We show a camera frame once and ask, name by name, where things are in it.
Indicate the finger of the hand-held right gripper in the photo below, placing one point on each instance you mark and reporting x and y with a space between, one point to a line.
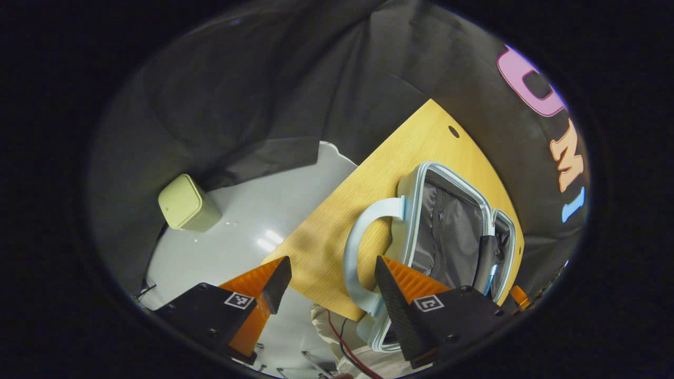
520 297

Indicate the pale green box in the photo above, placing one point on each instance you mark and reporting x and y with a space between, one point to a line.
184 202

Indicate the light blue suitcase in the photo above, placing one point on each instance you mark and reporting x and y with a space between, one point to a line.
447 237

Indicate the black backdrop cloth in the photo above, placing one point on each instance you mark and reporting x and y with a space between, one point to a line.
237 95

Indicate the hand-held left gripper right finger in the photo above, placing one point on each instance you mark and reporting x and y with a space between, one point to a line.
395 305

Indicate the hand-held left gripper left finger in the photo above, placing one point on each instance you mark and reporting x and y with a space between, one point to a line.
279 284

